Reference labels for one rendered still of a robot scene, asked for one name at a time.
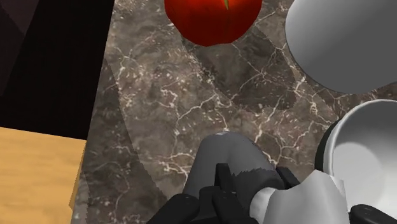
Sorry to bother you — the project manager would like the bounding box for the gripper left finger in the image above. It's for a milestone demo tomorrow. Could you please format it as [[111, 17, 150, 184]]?
[[148, 162, 259, 224]]

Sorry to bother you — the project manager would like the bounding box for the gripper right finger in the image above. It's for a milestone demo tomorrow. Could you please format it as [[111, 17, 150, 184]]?
[[275, 166, 397, 224]]

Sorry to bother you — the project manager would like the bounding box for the grey and white figure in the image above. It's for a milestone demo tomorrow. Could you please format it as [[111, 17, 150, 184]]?
[[183, 131, 352, 224]]

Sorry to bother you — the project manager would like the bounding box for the white bowl with black outside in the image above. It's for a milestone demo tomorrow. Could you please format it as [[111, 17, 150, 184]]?
[[314, 99, 397, 218]]

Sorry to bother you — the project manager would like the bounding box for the light wooden furniture piece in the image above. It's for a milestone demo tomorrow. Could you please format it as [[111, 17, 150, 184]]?
[[0, 126, 87, 224]]

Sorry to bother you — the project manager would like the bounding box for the large white bowl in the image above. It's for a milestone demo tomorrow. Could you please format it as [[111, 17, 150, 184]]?
[[284, 0, 397, 95]]

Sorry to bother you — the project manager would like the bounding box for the red tomato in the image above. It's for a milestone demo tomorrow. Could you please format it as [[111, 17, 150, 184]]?
[[164, 0, 263, 48]]

